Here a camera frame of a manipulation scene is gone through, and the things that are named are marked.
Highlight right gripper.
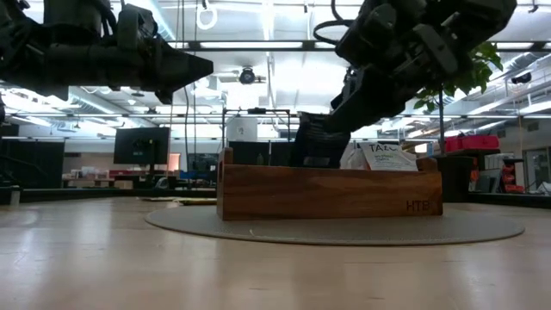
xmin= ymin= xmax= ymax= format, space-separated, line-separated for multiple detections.
xmin=329 ymin=0 xmax=464 ymax=134

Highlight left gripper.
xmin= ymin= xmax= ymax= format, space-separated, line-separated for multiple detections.
xmin=42 ymin=3 xmax=214 ymax=105

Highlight blackcurrant tea packet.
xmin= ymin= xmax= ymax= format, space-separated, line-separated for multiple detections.
xmin=292 ymin=111 xmax=351 ymax=170

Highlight wooden tea organizer box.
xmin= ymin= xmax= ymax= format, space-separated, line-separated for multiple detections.
xmin=216 ymin=146 xmax=443 ymax=221

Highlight black overhead light beam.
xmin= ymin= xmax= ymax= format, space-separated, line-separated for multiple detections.
xmin=167 ymin=40 xmax=551 ymax=53

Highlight black computer monitor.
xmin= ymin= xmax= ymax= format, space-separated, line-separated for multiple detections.
xmin=113 ymin=126 xmax=171 ymax=177

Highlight round black ceiling spotlight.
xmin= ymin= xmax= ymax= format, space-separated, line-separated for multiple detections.
xmin=238 ymin=66 xmax=258 ymax=86

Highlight red storage bin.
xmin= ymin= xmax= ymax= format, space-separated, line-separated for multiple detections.
xmin=444 ymin=134 xmax=500 ymax=153

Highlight potted green plant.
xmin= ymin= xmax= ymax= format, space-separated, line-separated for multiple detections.
xmin=412 ymin=40 xmax=504 ymax=203

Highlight round grey mat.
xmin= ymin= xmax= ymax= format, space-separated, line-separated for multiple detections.
xmin=145 ymin=205 xmax=525 ymax=247

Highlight white hanging cable ring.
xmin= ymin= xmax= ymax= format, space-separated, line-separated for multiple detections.
xmin=195 ymin=0 xmax=219 ymax=31

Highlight black aluminium table frame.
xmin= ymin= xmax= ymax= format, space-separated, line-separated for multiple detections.
xmin=0 ymin=185 xmax=551 ymax=210

